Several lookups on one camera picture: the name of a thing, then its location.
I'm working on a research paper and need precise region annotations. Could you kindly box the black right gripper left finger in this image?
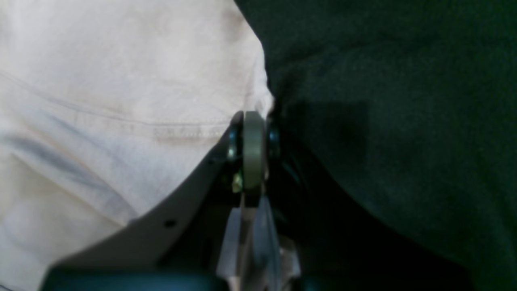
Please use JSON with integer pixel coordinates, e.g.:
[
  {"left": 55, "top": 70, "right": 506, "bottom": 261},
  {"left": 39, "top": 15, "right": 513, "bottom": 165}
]
[{"left": 41, "top": 111, "right": 244, "bottom": 291}]

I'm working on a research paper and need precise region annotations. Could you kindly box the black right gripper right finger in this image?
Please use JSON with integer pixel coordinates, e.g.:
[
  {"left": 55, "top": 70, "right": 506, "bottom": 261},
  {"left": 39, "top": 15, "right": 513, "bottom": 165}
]
[{"left": 243, "top": 111, "right": 473, "bottom": 291}]

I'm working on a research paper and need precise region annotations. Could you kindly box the pale pink T-shirt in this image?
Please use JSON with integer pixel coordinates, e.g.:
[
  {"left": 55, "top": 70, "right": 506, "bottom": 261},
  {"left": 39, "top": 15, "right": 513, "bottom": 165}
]
[{"left": 0, "top": 0, "right": 272, "bottom": 291}]

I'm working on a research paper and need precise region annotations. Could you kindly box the black table cloth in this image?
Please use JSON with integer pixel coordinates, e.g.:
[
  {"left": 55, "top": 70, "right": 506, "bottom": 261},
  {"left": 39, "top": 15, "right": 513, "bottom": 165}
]
[{"left": 236, "top": 0, "right": 516, "bottom": 291}]

